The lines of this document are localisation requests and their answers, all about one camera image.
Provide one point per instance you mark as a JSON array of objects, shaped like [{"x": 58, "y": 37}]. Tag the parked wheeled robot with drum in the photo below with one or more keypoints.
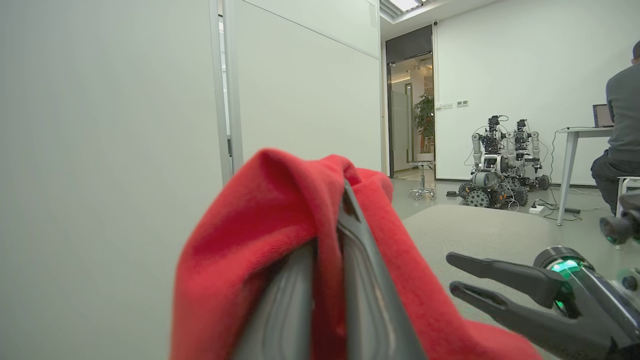
[{"x": 487, "y": 170}]

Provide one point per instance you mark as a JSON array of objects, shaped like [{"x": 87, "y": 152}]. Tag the ceiling light panel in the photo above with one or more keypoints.
[{"x": 405, "y": 5}]

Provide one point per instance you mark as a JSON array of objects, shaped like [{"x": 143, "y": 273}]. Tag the black power adapter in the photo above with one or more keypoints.
[{"x": 573, "y": 210}]

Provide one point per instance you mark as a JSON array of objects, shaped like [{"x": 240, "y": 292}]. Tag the green potted plant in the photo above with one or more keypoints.
[{"x": 425, "y": 120}]

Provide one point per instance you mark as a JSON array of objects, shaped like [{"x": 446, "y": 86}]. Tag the black framed glass door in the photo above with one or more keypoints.
[{"x": 410, "y": 45}]

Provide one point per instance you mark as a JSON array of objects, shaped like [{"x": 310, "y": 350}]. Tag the red garment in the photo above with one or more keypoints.
[{"x": 240, "y": 250}]

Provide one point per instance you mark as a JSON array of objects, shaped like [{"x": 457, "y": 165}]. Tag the grey double partition post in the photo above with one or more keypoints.
[{"x": 232, "y": 90}]

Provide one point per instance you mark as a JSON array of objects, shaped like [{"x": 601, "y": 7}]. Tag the white wall socket strip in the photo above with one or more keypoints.
[{"x": 444, "y": 105}]

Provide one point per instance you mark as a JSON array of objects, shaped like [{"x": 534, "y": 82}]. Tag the open laptop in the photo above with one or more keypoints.
[{"x": 602, "y": 116}]

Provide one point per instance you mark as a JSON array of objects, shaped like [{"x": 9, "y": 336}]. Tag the white power strip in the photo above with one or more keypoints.
[{"x": 537, "y": 209}]

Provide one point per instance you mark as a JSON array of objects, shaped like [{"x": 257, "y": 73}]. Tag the chrome round stool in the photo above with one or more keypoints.
[{"x": 422, "y": 180}]

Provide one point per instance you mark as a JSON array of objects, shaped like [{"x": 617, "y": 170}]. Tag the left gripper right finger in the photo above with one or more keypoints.
[{"x": 370, "y": 300}]

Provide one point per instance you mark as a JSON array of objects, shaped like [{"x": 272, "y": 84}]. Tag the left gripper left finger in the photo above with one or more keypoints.
[{"x": 285, "y": 310}]

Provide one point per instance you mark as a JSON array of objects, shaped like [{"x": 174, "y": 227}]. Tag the white chair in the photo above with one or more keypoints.
[{"x": 627, "y": 181}]

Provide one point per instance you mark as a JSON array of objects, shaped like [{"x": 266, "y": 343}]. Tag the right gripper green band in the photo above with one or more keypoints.
[{"x": 600, "y": 300}]

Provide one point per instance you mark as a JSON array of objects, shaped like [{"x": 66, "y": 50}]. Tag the seated person grey shirt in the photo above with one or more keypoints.
[{"x": 625, "y": 115}]

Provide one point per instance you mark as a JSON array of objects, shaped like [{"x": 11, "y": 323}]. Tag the white desk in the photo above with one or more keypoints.
[{"x": 570, "y": 150}]

